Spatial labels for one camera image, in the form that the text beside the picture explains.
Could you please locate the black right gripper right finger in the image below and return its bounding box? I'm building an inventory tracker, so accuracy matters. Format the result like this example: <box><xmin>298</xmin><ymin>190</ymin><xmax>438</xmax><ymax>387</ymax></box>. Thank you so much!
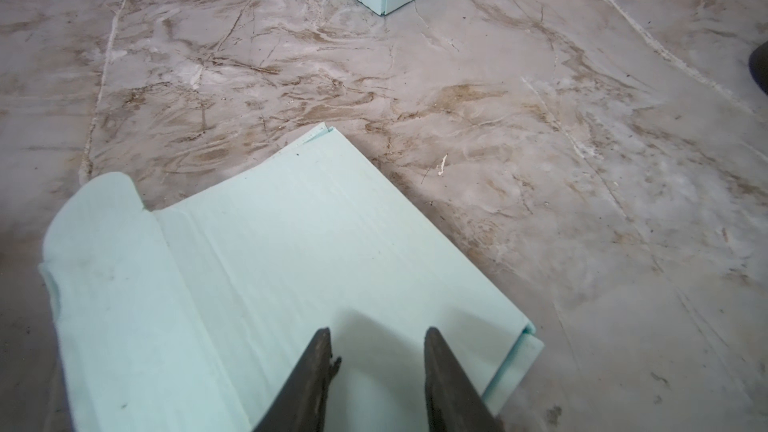
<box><xmin>424</xmin><ymin>327</ymin><xmax>503</xmax><ymax>432</ymax></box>

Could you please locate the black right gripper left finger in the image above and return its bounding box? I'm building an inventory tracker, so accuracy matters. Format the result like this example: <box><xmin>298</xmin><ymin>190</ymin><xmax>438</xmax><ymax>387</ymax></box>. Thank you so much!
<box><xmin>254</xmin><ymin>328</ymin><xmax>341</xmax><ymax>432</ymax></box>

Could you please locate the mint box sheets stack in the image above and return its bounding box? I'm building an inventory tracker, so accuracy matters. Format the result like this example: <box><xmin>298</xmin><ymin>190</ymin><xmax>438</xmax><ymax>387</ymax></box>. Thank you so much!
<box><xmin>40</xmin><ymin>124</ymin><xmax>543</xmax><ymax>431</ymax></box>

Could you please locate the black round-base stand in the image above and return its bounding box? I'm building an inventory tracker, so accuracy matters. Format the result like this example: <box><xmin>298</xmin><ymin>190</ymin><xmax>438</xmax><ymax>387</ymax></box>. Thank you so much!
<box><xmin>748</xmin><ymin>42</ymin><xmax>768</xmax><ymax>94</ymax></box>

